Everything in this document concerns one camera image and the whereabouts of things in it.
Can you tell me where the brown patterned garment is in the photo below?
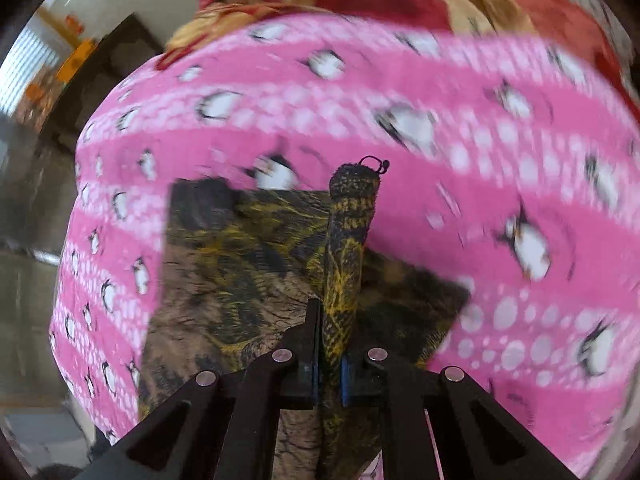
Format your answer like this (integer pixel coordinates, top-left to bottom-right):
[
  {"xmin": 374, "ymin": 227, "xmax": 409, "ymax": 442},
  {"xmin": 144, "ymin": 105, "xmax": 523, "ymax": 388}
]
[{"xmin": 135, "ymin": 156, "xmax": 473, "ymax": 480}]

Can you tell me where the window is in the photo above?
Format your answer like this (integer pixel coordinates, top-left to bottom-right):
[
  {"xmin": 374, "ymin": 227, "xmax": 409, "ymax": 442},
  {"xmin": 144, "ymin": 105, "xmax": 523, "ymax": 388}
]
[{"xmin": 0, "ymin": 22, "xmax": 53, "ymax": 117}]

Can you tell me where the pink penguin blanket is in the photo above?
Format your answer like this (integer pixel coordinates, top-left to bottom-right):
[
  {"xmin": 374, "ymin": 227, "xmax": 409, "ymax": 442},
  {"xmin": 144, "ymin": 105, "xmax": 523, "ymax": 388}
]
[{"xmin": 47, "ymin": 12, "xmax": 640, "ymax": 479}]

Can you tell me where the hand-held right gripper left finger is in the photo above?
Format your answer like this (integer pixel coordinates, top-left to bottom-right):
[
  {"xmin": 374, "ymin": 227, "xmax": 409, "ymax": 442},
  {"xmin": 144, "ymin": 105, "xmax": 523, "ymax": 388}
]
[{"xmin": 87, "ymin": 299, "xmax": 323, "ymax": 480}]

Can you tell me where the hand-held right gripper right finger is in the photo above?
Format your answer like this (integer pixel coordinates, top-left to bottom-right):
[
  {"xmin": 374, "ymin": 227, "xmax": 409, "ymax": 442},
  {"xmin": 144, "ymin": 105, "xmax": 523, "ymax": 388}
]
[{"xmin": 340, "ymin": 346, "xmax": 581, "ymax": 480}]

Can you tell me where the dark wooden furniture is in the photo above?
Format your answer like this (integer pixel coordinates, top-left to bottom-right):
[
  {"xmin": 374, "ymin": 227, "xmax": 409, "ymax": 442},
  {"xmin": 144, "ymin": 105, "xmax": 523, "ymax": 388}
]
[{"xmin": 37, "ymin": 12, "xmax": 166, "ymax": 171}]

